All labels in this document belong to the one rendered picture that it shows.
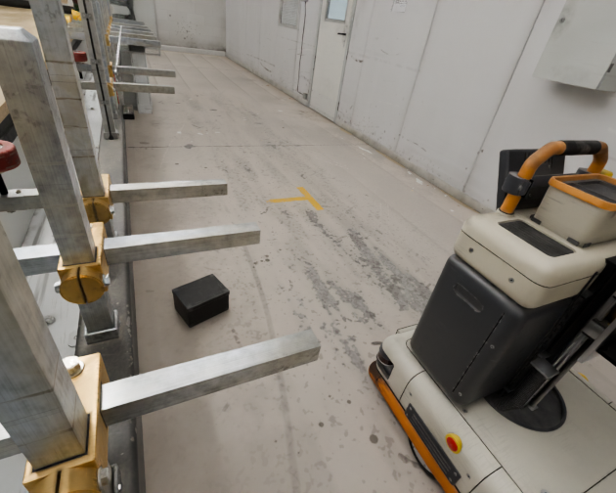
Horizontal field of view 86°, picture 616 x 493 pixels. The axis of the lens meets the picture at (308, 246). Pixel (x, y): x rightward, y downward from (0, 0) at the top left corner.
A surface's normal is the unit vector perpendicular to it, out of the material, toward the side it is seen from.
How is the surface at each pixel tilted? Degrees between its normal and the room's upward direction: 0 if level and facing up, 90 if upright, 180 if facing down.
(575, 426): 0
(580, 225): 92
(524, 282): 90
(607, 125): 90
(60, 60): 90
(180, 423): 0
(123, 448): 0
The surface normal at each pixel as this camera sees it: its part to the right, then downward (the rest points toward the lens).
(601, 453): 0.13, -0.82
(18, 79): 0.41, 0.56
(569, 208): -0.91, 0.16
